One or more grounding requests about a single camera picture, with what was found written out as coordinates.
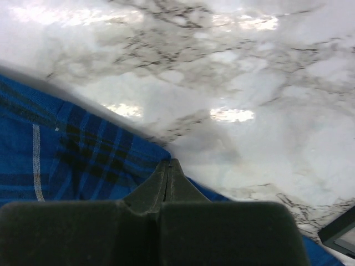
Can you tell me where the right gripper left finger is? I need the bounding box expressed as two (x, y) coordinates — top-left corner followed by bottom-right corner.
(1, 161), (169, 265)

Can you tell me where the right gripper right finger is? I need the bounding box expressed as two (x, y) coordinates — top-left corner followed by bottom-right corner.
(160, 160), (310, 265)

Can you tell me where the open brooch box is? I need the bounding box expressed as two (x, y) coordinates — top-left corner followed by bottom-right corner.
(318, 206), (354, 259)

